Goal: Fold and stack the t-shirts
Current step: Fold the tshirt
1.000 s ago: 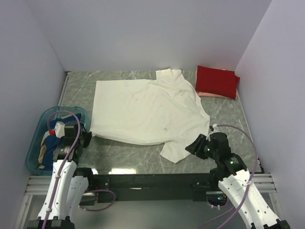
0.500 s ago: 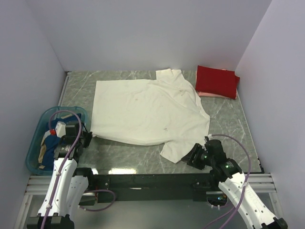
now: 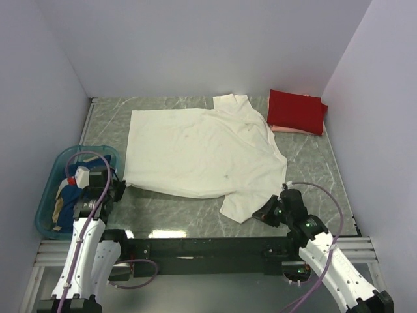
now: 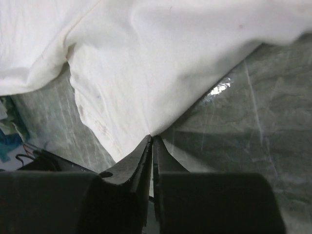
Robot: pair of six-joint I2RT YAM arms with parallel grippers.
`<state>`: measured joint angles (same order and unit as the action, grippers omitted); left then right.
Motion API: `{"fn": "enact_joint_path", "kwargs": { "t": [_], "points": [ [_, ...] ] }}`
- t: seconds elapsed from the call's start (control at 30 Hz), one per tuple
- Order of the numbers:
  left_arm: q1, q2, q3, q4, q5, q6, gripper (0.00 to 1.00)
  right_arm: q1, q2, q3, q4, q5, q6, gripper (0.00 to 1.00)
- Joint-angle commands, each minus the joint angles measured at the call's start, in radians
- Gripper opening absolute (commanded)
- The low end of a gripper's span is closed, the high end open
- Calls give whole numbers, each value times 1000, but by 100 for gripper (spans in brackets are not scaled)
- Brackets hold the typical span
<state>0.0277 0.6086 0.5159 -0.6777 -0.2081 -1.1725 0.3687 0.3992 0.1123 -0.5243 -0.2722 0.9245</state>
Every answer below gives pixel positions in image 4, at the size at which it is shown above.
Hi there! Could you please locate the blue t-shirt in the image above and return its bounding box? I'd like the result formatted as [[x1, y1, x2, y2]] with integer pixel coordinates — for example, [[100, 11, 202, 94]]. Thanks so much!
[[0, 130, 22, 163]]

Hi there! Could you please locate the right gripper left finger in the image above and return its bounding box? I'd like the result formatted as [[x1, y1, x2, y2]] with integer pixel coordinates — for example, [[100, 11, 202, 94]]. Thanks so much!
[[100, 136, 152, 234]]

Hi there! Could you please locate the white t-shirt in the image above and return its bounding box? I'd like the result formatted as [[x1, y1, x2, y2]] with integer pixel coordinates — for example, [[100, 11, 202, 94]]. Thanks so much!
[[0, 0, 312, 162]]

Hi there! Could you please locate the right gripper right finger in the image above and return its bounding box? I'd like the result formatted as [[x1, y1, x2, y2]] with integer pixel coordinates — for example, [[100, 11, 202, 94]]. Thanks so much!
[[153, 136, 189, 234]]

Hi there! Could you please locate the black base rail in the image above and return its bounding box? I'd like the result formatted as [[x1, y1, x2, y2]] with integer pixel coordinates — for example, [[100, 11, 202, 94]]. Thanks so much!
[[15, 143, 93, 173]]

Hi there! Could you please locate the beige t-shirt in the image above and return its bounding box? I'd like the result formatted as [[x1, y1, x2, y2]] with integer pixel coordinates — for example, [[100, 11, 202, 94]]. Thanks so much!
[[0, 96, 29, 142]]

